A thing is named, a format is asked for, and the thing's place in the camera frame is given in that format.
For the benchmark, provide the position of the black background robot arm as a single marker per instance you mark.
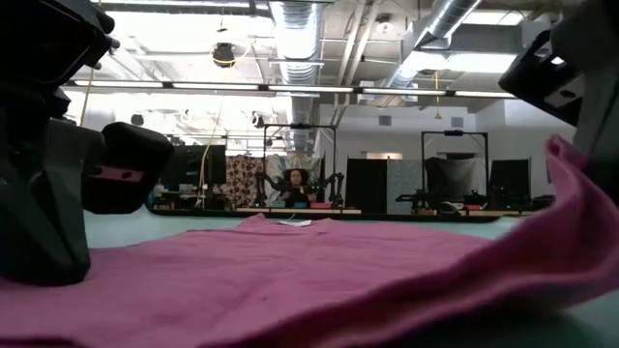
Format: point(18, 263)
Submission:
point(263, 186)
point(333, 188)

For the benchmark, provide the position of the person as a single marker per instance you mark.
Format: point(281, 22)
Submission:
point(296, 186)

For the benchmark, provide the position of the black table frame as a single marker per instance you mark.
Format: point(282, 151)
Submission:
point(387, 218)

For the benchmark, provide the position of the long LED light bar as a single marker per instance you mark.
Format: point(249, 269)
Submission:
point(309, 89)

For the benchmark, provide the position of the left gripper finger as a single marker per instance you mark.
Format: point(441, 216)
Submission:
point(53, 222)

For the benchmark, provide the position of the grey draped cloth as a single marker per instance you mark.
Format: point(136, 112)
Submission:
point(454, 176)

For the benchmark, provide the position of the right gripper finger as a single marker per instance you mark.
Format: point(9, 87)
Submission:
point(602, 96)

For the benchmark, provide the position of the black partition panel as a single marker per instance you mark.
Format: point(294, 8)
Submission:
point(510, 181)
point(366, 186)

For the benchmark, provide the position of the slanted silver ventilation duct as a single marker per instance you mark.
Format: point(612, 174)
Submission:
point(450, 14)

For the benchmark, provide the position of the pink towel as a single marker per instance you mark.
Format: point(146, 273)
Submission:
point(290, 270)

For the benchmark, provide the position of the wooden background table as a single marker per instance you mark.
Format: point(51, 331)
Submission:
point(338, 211)

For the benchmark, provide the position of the straight silver ventilation duct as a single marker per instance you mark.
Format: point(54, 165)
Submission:
point(295, 48)

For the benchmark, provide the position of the square wall air vent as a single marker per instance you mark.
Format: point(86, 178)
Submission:
point(457, 122)
point(384, 120)

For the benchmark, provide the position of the pale patterned partition panel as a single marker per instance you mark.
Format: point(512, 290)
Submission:
point(404, 183)

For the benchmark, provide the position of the black background rig frame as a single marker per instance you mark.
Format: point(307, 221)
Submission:
point(300, 126)
point(454, 132)

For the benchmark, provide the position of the floral patterned cloth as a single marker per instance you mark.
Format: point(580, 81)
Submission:
point(244, 179)

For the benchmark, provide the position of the black hanging dome lamp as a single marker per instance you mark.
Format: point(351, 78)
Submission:
point(223, 54)

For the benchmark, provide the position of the black computer monitor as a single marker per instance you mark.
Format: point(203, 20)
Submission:
point(191, 166)

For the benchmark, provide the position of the green table mat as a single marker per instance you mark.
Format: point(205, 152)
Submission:
point(145, 232)

